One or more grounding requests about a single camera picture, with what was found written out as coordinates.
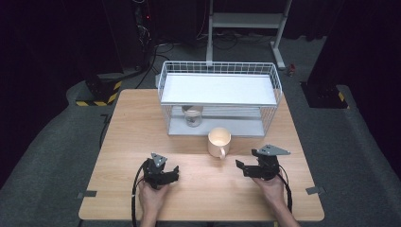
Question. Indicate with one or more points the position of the small red floor object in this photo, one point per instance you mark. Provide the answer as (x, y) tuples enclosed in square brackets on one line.
[(292, 70)]

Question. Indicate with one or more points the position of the person's right hand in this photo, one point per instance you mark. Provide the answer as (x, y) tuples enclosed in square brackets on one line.
[(271, 190)]

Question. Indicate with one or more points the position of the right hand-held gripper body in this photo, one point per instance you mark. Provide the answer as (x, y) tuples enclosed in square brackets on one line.
[(268, 165)]

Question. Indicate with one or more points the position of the cream ceramic mug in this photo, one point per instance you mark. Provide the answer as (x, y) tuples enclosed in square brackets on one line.
[(219, 142)]

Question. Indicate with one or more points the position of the person's left hand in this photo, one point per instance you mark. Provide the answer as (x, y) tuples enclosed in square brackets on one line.
[(152, 198)]

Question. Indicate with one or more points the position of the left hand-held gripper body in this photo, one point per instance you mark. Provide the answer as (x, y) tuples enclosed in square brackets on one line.
[(154, 171)]

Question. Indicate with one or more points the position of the white metal stand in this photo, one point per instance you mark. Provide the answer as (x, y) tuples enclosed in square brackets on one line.
[(246, 20)]

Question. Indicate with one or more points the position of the glass jar with white lid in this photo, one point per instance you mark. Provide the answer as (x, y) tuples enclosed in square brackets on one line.
[(193, 116)]

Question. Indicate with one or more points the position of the grey tape piece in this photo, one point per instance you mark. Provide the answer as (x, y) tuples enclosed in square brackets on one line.
[(315, 190), (87, 194)]

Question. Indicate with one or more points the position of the black base with yellow stripes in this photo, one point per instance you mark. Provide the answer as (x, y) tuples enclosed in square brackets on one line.
[(102, 91), (324, 96)]

